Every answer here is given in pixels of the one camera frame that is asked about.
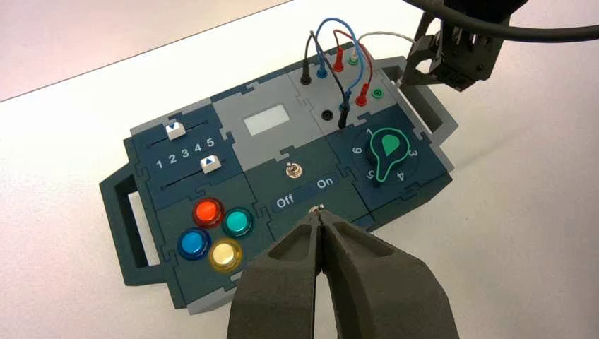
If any dark teal grey control box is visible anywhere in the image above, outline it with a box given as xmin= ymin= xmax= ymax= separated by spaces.
xmin=99 ymin=42 xmax=461 ymax=315

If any white jumper wire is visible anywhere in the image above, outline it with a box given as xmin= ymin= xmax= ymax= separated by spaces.
xmin=350 ymin=31 xmax=417 ymax=66

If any teal round push button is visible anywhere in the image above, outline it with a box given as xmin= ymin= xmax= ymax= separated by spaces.
xmin=221 ymin=207 xmax=256 ymax=239

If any yellow round push button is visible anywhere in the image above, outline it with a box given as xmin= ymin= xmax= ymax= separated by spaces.
xmin=208 ymin=237 xmax=244 ymax=274

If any blue round push button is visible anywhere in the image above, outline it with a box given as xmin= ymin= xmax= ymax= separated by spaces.
xmin=177 ymin=227 xmax=213 ymax=261

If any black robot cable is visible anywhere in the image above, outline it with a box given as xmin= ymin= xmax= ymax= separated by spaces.
xmin=402 ymin=0 xmax=599 ymax=43

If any white rectangular display window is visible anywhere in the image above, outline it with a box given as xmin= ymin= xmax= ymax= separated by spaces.
xmin=243 ymin=104 xmax=291 ymax=138

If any green rotary knob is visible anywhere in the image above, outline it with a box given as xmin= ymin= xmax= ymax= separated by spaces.
xmin=368 ymin=127 xmax=410 ymax=184

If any blue jumper wire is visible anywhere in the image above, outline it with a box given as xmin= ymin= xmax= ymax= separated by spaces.
xmin=314 ymin=18 xmax=368 ymax=111

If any red jumper wire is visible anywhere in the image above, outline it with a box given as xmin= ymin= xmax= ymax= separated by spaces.
xmin=332 ymin=28 xmax=374 ymax=107

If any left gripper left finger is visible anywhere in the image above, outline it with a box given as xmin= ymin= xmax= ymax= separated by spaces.
xmin=226 ymin=213 xmax=324 ymax=339

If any black jumper wire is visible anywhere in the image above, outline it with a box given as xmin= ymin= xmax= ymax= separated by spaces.
xmin=299 ymin=30 xmax=352 ymax=129

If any red round push button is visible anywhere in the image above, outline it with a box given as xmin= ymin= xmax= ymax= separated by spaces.
xmin=192 ymin=196 xmax=226 ymax=230

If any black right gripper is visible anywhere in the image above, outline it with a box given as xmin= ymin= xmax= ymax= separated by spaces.
xmin=401 ymin=11 xmax=504 ymax=92

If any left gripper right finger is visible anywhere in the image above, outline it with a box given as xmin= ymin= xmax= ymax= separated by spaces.
xmin=320 ymin=210 xmax=462 ymax=339

